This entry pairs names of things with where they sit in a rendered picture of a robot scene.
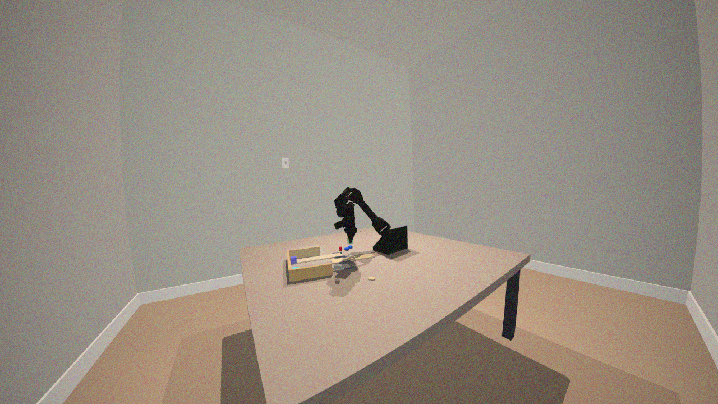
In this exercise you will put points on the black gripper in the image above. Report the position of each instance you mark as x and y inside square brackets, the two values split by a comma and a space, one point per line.
[350, 229]

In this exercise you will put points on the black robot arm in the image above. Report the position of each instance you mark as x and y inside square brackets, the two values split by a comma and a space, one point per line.
[344, 209]

